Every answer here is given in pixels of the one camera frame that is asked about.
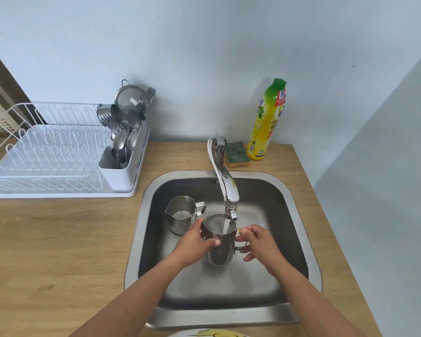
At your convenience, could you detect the round steel strainer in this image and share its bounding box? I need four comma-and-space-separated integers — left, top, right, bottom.
113, 79, 151, 120

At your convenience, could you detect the brown wooden door frame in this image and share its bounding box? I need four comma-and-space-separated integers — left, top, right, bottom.
0, 40, 47, 139

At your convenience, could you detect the white and yellow plate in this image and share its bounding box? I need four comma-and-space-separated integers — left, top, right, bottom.
166, 328, 248, 337

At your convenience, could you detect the large steel milk pitcher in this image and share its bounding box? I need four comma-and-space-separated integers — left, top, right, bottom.
200, 213, 248, 267

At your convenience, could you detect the person's right forearm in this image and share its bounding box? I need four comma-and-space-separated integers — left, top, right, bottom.
267, 259, 367, 337

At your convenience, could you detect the steel cup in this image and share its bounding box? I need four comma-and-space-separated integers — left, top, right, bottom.
97, 103, 122, 125

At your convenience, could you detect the stainless steel sink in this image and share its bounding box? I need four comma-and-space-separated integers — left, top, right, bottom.
123, 170, 323, 330

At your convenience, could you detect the white drain tray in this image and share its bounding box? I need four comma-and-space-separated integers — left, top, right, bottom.
0, 117, 151, 198

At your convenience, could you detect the bunch of steel spoons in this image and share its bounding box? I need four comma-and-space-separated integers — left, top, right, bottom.
102, 109, 142, 169

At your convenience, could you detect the yellow dish soap bottle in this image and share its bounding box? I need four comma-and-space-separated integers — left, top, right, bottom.
246, 78, 288, 161

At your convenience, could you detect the green and yellow sponge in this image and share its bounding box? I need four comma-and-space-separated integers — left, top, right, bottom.
224, 140, 250, 169

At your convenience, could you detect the small steel milk pitcher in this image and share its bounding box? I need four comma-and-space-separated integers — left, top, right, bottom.
164, 195, 207, 236

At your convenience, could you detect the person's right hand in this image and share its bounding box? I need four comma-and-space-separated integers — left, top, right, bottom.
236, 224, 285, 277

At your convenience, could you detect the chrome sink faucet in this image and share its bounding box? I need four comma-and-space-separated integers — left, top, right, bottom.
207, 136, 240, 222

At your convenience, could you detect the grey cutlery holder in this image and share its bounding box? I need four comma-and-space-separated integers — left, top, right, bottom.
98, 127, 142, 171

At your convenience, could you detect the person's left hand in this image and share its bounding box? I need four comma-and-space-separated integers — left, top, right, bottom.
172, 218, 221, 269

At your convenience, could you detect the person's left forearm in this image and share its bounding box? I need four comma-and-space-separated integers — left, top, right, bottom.
69, 255, 194, 337

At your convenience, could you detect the white wire dish rack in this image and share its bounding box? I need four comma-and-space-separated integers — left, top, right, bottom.
0, 102, 110, 194

